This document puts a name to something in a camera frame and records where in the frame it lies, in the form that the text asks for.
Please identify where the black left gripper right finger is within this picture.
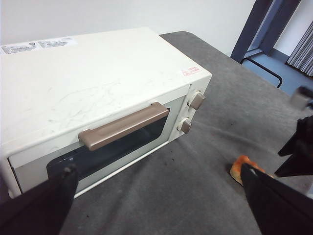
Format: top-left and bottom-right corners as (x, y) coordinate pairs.
(240, 163), (313, 235)

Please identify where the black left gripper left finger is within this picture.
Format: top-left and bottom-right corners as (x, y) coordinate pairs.
(0, 163), (79, 235)

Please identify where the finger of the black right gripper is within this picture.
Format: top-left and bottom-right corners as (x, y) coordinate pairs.
(274, 143), (313, 178)
(277, 117), (313, 157)

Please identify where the golden brown bread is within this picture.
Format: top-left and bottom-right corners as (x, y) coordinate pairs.
(229, 155), (274, 187)

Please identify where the cream and tan oven knob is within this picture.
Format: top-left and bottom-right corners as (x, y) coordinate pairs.
(187, 91), (206, 110)
(179, 117), (194, 134)

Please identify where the cream Toshiba toaster oven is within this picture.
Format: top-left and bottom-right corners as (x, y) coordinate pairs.
(0, 26), (212, 199)

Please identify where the black metal tube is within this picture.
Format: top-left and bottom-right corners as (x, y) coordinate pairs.
(241, 58), (283, 88)

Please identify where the grey striped curtain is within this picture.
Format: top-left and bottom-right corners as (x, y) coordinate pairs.
(286, 24), (313, 77)

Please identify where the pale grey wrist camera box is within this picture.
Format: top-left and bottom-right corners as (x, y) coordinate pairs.
(290, 86), (313, 111)

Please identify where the dark blue window frame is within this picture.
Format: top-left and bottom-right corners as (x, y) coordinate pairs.
(231, 0), (313, 66)

